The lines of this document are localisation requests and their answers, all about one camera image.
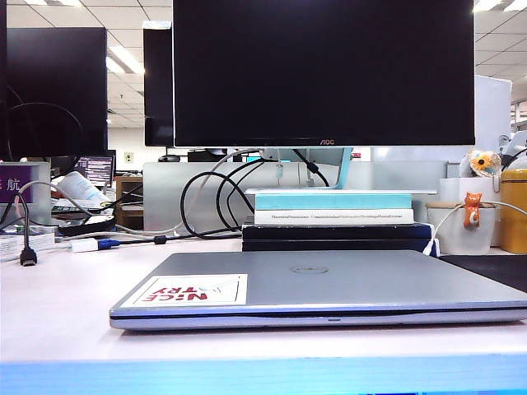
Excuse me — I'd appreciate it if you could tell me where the black HDMI cable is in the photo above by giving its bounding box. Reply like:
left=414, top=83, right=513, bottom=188
left=10, top=193, right=39, bottom=267

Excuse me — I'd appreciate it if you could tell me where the frosted desk divider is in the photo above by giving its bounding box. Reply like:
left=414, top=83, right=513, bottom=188
left=142, top=160, right=450, bottom=238

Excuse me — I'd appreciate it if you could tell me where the teal book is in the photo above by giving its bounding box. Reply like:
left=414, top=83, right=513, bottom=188
left=254, top=193, right=413, bottom=211

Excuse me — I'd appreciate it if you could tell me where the white adapter with blue plug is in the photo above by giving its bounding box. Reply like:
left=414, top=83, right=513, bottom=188
left=70, top=238, right=121, bottom=253

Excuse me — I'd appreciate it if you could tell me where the white figurine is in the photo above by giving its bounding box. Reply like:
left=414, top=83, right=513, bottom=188
left=497, top=130, right=527, bottom=168

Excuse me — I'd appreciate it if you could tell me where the white paper box stack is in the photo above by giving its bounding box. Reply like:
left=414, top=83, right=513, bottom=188
left=0, top=230, right=57, bottom=263

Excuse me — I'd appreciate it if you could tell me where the black looped cable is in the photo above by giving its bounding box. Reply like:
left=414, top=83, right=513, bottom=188
left=180, top=157, right=267, bottom=237

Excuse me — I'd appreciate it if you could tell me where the white book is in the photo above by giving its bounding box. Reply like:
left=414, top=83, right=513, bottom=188
left=254, top=208, right=415, bottom=225

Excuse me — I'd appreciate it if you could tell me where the black monitor behind partition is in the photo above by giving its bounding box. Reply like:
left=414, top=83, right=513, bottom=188
left=142, top=27, right=175, bottom=148

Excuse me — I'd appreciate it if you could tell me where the black AOC monitor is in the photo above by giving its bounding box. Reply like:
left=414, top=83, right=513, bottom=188
left=172, top=0, right=476, bottom=148

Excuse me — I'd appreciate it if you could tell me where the white charging cable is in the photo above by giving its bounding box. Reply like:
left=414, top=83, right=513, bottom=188
left=422, top=200, right=527, bottom=258

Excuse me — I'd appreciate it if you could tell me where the white cup with wooden lid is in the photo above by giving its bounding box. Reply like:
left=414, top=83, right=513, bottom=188
left=426, top=202, right=497, bottom=256

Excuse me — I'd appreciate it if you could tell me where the gray Dell laptop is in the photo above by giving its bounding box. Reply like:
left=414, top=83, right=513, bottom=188
left=109, top=249, right=527, bottom=332

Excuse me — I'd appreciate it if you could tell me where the dark flat box stack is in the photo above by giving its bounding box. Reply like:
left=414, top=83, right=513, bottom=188
left=241, top=222, right=439, bottom=253

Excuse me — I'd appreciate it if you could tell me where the lit screen with code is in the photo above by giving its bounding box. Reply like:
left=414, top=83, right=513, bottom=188
left=75, top=156, right=115, bottom=188

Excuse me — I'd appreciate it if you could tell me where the short black monitor cable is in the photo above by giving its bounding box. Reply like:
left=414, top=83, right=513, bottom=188
left=291, top=148, right=331, bottom=188

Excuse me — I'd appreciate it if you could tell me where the large black monitor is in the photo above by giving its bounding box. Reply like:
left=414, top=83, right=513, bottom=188
left=5, top=26, right=110, bottom=160

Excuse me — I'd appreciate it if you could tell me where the yellow tin canister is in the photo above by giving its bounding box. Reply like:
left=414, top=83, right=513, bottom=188
left=500, top=167, right=527, bottom=254

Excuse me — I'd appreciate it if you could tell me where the black monitor edge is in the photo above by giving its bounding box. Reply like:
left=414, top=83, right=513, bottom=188
left=0, top=0, right=8, bottom=160

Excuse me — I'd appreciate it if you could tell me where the sunflower plush toy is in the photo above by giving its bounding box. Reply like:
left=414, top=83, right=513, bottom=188
left=459, top=148, right=503, bottom=179

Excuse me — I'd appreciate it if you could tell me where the orange cat cable holder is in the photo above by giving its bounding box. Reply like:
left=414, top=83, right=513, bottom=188
left=463, top=191, right=483, bottom=230

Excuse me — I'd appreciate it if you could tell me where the wooden cabinet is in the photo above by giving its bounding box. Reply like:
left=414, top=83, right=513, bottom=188
left=114, top=175, right=145, bottom=230

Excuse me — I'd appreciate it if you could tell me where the black round tray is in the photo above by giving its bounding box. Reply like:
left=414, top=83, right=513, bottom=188
left=58, top=215, right=117, bottom=237

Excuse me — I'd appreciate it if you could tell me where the purple sign stand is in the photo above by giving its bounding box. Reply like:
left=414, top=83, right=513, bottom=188
left=0, top=161, right=52, bottom=225

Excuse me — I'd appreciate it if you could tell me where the white partition board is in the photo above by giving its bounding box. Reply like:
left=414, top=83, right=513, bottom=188
left=474, top=74, right=513, bottom=150

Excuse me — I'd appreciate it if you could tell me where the white cable with loop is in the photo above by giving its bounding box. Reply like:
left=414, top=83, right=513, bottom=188
left=0, top=179, right=119, bottom=234

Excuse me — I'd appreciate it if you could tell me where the black cable with ferrite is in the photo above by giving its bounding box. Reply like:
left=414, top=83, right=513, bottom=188
left=118, top=226, right=244, bottom=247

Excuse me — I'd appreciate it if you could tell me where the black mouse pad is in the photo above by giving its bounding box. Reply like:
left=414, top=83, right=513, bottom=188
left=438, top=254, right=527, bottom=295

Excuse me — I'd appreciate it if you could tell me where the white plastic bottle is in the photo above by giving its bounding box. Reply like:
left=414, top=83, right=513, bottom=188
left=54, top=170, right=111, bottom=207

